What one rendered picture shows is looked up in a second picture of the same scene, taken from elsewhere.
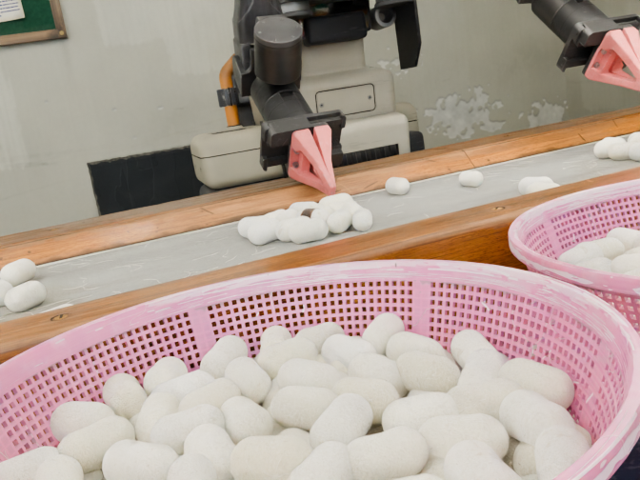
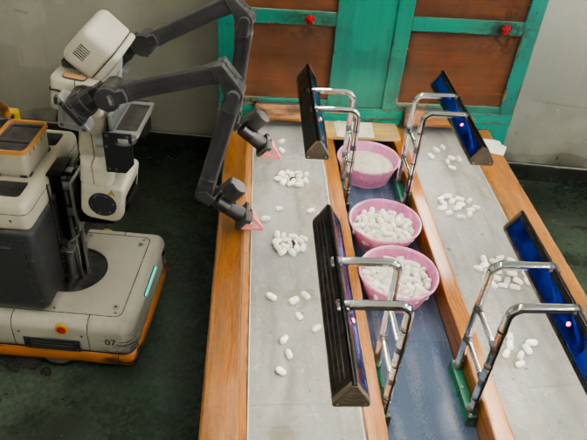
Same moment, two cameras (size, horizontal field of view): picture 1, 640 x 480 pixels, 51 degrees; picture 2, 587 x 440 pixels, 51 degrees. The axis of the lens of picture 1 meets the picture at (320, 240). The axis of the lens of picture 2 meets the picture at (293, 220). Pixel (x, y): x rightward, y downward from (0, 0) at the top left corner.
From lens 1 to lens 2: 205 cm
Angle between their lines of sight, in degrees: 71
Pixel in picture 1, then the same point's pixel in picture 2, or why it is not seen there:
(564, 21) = (255, 140)
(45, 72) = not seen: outside the picture
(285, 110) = (239, 209)
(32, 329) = (356, 290)
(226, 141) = (31, 199)
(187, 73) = not seen: outside the picture
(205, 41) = not seen: outside the picture
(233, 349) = (369, 275)
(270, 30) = (239, 187)
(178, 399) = (379, 284)
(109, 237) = (245, 276)
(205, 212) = (245, 253)
